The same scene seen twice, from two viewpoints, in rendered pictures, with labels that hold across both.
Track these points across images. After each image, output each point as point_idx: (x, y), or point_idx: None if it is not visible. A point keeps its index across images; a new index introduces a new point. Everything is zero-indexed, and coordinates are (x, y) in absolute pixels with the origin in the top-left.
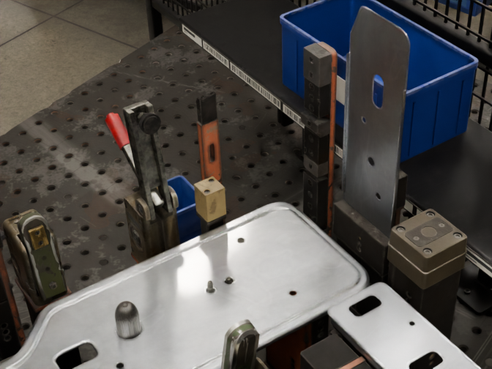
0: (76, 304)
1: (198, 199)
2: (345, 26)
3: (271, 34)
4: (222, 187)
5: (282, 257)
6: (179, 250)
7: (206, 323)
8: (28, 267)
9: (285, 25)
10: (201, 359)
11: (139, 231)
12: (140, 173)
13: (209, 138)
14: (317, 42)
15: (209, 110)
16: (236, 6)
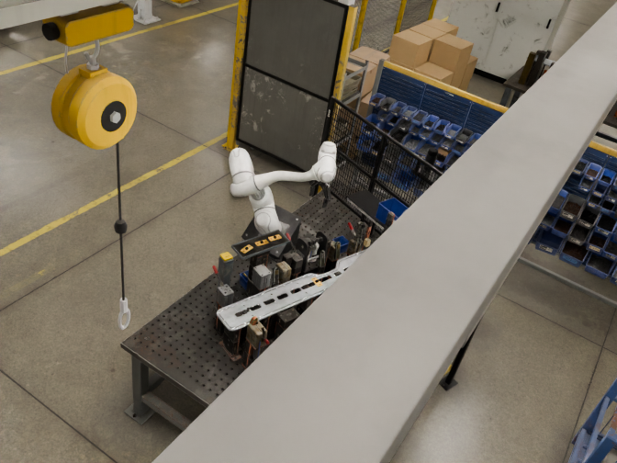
0: (343, 260)
1: (364, 242)
2: (390, 205)
3: (370, 203)
4: (370, 240)
5: None
6: (361, 252)
7: None
8: (334, 252)
9: (380, 205)
10: None
11: (353, 247)
12: (357, 235)
13: (369, 230)
14: (388, 210)
15: (371, 224)
16: (359, 194)
